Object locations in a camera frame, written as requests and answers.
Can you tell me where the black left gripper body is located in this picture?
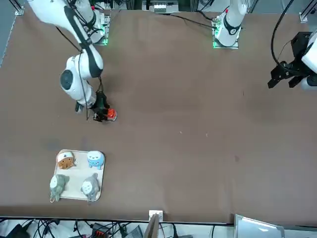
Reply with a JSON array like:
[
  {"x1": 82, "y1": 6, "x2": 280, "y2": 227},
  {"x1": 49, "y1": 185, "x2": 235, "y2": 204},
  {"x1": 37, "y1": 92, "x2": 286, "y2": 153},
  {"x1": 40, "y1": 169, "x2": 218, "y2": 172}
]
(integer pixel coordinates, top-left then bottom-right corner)
[{"x1": 279, "y1": 31, "x2": 313, "y2": 78}]

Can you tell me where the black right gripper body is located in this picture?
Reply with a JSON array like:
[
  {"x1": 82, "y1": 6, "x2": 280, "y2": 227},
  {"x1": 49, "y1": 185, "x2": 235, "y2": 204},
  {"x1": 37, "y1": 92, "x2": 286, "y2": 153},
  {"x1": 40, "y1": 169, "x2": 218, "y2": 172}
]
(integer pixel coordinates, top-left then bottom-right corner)
[{"x1": 91, "y1": 91, "x2": 108, "y2": 114}]

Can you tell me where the orange-and-blue toy bus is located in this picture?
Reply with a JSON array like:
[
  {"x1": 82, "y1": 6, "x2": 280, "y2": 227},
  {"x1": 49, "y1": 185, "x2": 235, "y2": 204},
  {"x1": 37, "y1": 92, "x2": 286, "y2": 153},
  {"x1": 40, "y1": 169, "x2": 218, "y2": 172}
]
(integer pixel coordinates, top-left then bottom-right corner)
[{"x1": 104, "y1": 108, "x2": 118, "y2": 122}]

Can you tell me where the light blue plush toy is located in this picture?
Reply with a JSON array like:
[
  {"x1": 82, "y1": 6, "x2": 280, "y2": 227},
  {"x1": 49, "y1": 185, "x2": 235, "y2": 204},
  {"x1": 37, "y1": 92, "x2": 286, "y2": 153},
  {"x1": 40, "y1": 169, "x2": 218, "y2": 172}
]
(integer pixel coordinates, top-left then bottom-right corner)
[{"x1": 86, "y1": 150, "x2": 105, "y2": 171}]

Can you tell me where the brown plush with white cap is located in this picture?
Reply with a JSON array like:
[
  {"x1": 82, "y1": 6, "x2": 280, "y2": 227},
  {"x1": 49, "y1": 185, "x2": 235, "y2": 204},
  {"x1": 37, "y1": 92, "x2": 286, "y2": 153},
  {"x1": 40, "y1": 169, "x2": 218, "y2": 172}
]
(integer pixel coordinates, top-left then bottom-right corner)
[{"x1": 56, "y1": 151, "x2": 77, "y2": 171}]

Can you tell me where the beige plastic tray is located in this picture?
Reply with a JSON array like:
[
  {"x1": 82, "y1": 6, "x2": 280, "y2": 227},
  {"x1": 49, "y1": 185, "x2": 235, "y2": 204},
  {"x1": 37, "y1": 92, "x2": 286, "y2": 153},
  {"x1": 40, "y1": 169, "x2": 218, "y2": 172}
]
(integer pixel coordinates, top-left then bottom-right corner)
[{"x1": 53, "y1": 148, "x2": 106, "y2": 201}]

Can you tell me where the grey plush with white face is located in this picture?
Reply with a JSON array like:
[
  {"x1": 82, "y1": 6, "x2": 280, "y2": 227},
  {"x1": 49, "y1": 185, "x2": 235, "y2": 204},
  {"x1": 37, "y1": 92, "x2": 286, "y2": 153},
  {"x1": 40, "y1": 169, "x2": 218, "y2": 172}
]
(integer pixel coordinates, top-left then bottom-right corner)
[{"x1": 80, "y1": 173, "x2": 101, "y2": 204}]

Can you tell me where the green-grey plush toy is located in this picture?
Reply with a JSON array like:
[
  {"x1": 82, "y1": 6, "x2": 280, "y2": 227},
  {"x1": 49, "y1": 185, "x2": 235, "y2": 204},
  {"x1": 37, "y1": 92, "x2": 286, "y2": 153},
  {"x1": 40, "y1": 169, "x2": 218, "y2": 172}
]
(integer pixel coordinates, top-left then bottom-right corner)
[{"x1": 49, "y1": 174, "x2": 70, "y2": 203}]

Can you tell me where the white power strip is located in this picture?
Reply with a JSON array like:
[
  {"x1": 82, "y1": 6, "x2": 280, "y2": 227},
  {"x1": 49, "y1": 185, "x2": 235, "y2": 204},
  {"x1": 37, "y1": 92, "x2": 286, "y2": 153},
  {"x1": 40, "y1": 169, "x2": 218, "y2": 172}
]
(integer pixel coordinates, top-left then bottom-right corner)
[{"x1": 153, "y1": 0, "x2": 179, "y2": 13}]

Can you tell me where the black power adapter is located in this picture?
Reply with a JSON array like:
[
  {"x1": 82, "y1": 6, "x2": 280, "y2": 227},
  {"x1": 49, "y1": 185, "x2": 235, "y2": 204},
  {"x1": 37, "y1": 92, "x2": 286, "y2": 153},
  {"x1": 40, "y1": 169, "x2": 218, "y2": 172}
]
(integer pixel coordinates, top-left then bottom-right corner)
[{"x1": 4, "y1": 224, "x2": 31, "y2": 238}]

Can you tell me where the grey metal case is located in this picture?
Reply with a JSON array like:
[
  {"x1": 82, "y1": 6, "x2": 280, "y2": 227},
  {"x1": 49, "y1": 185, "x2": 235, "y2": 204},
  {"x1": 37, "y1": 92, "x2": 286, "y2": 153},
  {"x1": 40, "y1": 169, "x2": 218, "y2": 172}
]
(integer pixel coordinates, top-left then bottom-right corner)
[{"x1": 233, "y1": 214, "x2": 285, "y2": 238}]

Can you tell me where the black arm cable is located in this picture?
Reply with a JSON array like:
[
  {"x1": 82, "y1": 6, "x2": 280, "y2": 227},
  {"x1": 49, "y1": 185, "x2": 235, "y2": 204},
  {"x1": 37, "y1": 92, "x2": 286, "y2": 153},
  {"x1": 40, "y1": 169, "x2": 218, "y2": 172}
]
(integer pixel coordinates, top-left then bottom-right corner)
[{"x1": 54, "y1": 24, "x2": 106, "y2": 121}]

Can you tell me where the thick black looped cable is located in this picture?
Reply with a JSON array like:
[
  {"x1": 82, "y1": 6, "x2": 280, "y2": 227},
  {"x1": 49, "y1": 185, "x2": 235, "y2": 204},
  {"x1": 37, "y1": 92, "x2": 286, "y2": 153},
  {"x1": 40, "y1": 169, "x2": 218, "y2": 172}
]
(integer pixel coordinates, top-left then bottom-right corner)
[{"x1": 270, "y1": 0, "x2": 297, "y2": 65}]

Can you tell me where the aluminium frame bracket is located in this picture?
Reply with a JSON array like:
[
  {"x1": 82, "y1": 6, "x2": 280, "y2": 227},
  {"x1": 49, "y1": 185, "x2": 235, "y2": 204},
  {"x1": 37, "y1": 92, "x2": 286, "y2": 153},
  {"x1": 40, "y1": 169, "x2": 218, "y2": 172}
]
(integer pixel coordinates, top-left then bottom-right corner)
[
  {"x1": 299, "y1": 0, "x2": 317, "y2": 23},
  {"x1": 14, "y1": 0, "x2": 25, "y2": 16}
]

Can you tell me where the thin black cable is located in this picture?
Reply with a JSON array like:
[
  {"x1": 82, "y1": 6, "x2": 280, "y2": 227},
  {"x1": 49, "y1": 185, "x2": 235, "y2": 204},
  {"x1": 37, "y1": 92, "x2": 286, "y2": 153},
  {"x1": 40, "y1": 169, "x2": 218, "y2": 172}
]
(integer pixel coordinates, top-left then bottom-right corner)
[{"x1": 170, "y1": 11, "x2": 216, "y2": 28}]

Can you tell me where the slanted metal frame post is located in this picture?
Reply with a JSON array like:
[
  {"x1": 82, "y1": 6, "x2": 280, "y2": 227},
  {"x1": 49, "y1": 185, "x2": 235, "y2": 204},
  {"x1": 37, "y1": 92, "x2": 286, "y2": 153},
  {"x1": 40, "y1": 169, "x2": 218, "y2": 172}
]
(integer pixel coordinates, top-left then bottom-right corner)
[{"x1": 143, "y1": 210, "x2": 164, "y2": 238}]

